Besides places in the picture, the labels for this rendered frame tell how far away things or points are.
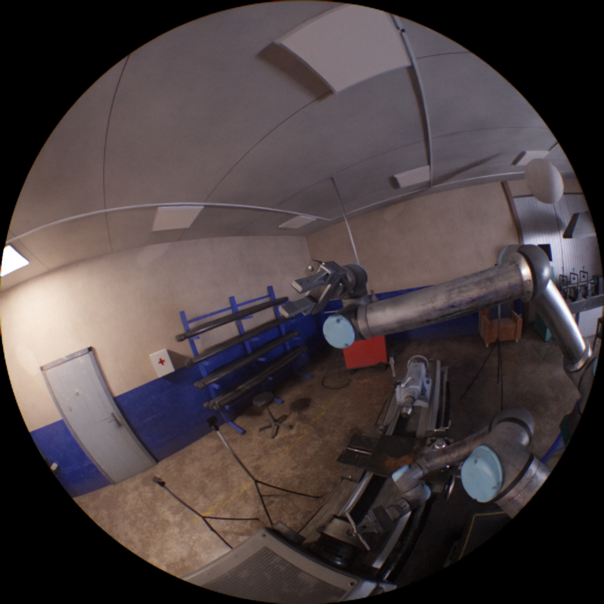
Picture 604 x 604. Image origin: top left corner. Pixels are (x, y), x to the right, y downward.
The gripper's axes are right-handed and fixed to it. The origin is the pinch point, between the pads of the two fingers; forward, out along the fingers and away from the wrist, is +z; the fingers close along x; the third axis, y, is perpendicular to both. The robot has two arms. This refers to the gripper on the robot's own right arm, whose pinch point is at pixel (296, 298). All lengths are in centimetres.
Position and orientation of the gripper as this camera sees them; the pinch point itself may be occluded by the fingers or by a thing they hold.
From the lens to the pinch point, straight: 38.7
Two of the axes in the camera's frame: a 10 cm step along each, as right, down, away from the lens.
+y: 6.9, 6.5, -3.3
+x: -4.1, 7.2, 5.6
